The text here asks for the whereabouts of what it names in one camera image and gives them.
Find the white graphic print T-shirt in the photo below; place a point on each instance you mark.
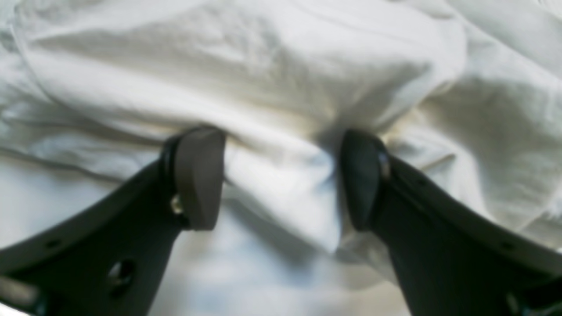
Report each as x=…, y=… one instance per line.
x=469, y=91

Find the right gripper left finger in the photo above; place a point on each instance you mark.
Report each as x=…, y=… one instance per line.
x=109, y=260

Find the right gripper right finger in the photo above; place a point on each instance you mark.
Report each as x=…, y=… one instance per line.
x=448, y=260

